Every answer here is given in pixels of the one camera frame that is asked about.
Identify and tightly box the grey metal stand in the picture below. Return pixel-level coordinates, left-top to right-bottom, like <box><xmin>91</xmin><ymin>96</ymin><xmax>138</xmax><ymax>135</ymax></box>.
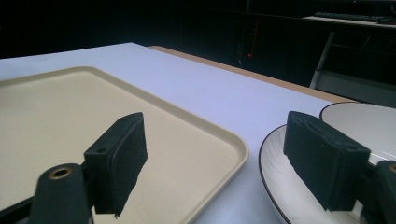
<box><xmin>309</xmin><ymin>31</ymin><xmax>396</xmax><ymax>108</ymax></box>

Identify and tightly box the black keyboard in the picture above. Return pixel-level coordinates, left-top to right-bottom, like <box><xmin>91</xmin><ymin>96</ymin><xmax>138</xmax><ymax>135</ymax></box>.
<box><xmin>313</xmin><ymin>11</ymin><xmax>396</xmax><ymax>26</ymax></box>

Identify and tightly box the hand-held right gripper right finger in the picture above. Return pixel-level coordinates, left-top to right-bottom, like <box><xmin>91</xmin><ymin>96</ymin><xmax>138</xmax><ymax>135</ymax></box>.
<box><xmin>283</xmin><ymin>110</ymin><xmax>372</xmax><ymax>213</ymax></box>

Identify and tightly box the small white plate dark rim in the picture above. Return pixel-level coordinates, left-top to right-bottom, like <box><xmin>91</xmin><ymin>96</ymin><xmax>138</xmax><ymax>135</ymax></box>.
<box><xmin>319</xmin><ymin>102</ymin><xmax>396</xmax><ymax>166</ymax></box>

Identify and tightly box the large white plate dark rim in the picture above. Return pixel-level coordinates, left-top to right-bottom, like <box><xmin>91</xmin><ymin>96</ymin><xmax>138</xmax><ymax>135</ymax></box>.
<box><xmin>259</xmin><ymin>124</ymin><xmax>365</xmax><ymax>224</ymax></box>

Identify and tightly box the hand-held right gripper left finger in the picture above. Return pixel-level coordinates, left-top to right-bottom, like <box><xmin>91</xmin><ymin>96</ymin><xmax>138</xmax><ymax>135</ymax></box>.
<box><xmin>83</xmin><ymin>111</ymin><xmax>149</xmax><ymax>218</ymax></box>

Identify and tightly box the beige plastic tray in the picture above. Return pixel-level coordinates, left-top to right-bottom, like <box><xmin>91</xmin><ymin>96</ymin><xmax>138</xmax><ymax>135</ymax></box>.
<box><xmin>0</xmin><ymin>65</ymin><xmax>249</xmax><ymax>224</ymax></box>

